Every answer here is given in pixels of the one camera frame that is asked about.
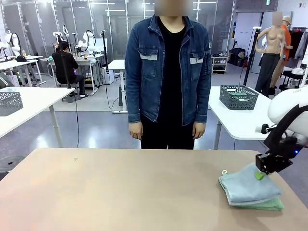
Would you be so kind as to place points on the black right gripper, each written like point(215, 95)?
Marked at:
point(290, 146)

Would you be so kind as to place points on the light blue terry towel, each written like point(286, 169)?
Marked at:
point(245, 187)

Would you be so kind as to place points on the green terry towel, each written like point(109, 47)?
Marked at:
point(267, 205)

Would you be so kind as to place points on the teal towel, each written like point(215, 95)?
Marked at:
point(244, 96)

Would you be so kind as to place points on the right forearm denim sleeve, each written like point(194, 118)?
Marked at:
point(133, 103)

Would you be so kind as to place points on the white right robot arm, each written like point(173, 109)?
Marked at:
point(281, 106)

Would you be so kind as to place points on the left forearm denim sleeve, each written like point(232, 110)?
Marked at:
point(202, 103)

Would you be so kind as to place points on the small white robot arm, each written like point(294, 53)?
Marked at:
point(64, 30)

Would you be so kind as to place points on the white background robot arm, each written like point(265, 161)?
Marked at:
point(86, 39)
point(15, 44)

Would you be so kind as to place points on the grey plastic basket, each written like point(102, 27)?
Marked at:
point(10, 106)
point(238, 104)

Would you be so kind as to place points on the person's left hand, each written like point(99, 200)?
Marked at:
point(198, 130)

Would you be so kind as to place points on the person's right hand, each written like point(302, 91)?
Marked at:
point(136, 131)

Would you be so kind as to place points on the white side table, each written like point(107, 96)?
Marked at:
point(31, 101)
point(235, 125)

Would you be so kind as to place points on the white hat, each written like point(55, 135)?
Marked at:
point(297, 71)

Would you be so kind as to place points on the black tall light stand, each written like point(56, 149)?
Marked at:
point(249, 60)

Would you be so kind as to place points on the white shoe shelf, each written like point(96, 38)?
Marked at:
point(219, 65)

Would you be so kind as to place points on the black bags pile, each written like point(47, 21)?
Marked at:
point(238, 56)

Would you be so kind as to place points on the bare mannequin black trousers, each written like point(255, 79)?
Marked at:
point(270, 48)

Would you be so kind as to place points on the mannequin orange shirt hat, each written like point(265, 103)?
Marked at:
point(286, 41)

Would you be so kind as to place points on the clothes rack dark garments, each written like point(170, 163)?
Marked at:
point(298, 41)

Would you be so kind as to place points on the person in denim jacket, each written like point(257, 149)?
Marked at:
point(168, 72)

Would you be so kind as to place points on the grey step stool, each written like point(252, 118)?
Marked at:
point(122, 95)

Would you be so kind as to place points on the white standing desk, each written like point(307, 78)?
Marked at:
point(118, 64)

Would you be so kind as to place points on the white cabinet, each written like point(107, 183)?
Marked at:
point(109, 75)

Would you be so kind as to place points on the grey work desk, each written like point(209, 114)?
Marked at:
point(83, 61)

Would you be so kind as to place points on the seated person in black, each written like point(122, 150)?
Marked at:
point(65, 65)

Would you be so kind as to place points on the black round floor plate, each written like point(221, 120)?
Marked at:
point(10, 163)

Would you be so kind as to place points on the black cap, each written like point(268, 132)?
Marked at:
point(21, 58)

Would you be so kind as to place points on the yellow bottle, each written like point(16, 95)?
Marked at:
point(23, 52)

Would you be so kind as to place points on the white workbench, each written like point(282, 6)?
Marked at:
point(14, 64)

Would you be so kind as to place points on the dark chair back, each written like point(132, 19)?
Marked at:
point(5, 81)

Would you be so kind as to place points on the black camera stand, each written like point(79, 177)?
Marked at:
point(105, 50)

